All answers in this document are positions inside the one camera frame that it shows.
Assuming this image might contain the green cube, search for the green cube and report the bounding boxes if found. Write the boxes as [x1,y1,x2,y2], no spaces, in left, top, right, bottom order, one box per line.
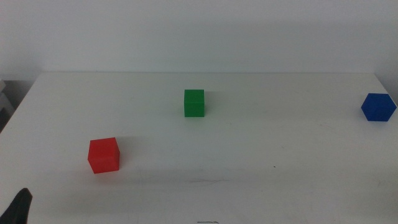
[183,89,205,118]

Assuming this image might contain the blue cube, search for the blue cube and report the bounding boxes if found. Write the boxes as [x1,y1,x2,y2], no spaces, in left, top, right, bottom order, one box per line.
[360,93,398,122]

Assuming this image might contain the red cube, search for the red cube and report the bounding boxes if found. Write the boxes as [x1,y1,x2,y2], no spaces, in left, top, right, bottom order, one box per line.
[87,137,121,174]

